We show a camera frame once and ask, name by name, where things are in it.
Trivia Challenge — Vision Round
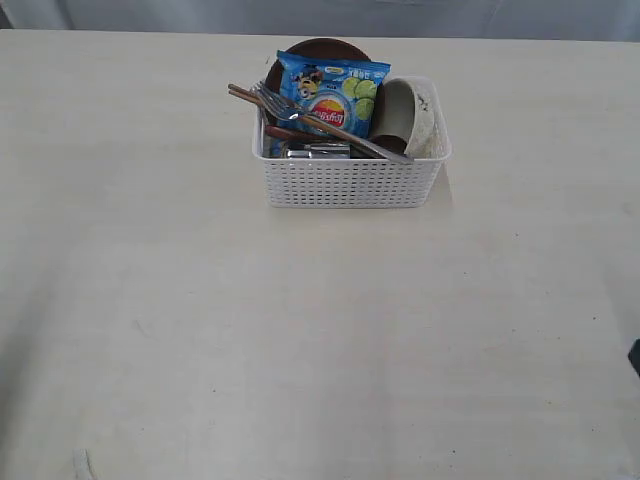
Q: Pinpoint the shiny steel cup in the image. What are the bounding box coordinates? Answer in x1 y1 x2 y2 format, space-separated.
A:
280 142 351 159

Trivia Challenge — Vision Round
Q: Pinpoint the wooden chopstick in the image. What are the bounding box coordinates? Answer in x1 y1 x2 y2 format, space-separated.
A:
228 82 363 143
228 89 359 142

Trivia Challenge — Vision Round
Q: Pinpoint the silver metal fork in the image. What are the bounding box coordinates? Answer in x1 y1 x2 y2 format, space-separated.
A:
251 81 414 165

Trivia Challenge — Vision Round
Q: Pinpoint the blue chips snack bag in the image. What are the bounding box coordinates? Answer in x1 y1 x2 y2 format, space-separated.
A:
277 51 391 138

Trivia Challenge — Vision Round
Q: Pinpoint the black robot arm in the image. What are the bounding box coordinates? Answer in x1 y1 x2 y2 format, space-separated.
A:
627 338 640 376

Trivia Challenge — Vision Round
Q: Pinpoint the white plastic perforated basket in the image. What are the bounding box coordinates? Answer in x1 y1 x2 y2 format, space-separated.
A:
252 76 452 209

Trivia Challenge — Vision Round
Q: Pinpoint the brown wooden spoon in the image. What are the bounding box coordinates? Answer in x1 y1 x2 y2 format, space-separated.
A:
264 125 407 154

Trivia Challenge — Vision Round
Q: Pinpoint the white speckled ceramic bowl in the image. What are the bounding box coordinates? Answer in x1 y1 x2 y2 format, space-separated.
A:
369 76 452 161

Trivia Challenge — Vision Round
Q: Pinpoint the brown round plate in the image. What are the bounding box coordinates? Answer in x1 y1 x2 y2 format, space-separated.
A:
264 37 373 129

